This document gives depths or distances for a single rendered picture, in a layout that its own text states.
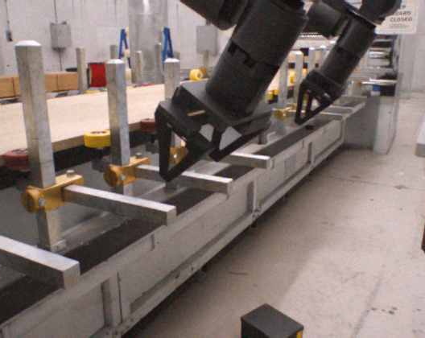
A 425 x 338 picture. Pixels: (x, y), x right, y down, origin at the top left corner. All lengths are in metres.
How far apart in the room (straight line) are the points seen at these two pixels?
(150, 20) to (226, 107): 5.88
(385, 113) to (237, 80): 4.56
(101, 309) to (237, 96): 1.28
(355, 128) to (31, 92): 4.51
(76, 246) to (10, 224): 0.24
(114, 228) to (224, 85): 0.74
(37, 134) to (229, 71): 0.58
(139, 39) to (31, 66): 5.40
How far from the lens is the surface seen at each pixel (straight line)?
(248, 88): 0.41
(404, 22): 4.86
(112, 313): 1.60
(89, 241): 1.04
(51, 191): 0.94
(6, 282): 0.92
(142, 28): 6.26
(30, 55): 0.90
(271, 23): 0.39
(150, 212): 0.81
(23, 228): 1.21
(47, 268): 0.64
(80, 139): 1.23
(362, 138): 5.14
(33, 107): 0.90
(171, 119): 0.40
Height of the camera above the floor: 1.14
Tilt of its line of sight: 17 degrees down
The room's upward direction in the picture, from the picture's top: straight up
